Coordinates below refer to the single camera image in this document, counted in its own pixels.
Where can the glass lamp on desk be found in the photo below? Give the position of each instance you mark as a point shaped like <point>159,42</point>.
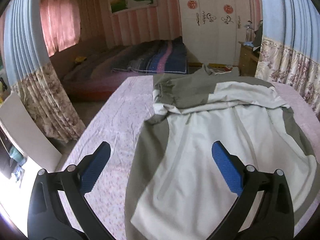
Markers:
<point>249,28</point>

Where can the far bed with purple cover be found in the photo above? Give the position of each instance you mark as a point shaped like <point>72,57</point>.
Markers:
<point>96,78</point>

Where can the floral beige curtain left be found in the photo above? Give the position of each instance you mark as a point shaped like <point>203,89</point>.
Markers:
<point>32,76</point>

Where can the blue pink striped folded quilt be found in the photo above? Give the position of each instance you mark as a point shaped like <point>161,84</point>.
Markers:
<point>153,57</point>

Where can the white wardrobe with decals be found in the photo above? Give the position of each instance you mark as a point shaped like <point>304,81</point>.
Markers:
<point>212,30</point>

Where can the white board panel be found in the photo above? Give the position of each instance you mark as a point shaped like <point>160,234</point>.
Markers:
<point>24,134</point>

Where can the floral beige curtain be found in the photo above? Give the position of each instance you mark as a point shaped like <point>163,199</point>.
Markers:
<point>289,50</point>
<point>32,76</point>

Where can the pink window curtain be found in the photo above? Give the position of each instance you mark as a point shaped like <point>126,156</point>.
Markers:
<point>60,21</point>

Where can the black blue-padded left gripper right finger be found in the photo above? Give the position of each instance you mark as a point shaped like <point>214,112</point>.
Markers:
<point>274,218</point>

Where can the red round cushion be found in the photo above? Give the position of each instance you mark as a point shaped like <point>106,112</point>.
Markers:
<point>228,68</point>

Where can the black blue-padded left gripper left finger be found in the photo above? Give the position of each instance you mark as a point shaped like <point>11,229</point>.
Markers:
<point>47,218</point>

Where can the pink floral bed sheet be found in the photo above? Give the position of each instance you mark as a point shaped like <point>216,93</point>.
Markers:
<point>119,123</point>

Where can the yellow toy on far bed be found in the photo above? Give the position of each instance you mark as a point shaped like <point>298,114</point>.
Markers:
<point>80,59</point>

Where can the grey and white jacket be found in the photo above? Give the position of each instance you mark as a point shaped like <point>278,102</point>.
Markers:
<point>175,189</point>

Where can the floral beige curtain right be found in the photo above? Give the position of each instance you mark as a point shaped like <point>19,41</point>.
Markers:
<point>289,50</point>

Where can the wooden desk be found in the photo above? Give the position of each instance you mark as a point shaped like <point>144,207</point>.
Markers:
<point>248,60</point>

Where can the dark clothes pile on desk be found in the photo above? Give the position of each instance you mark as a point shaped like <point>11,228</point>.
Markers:
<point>258,36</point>

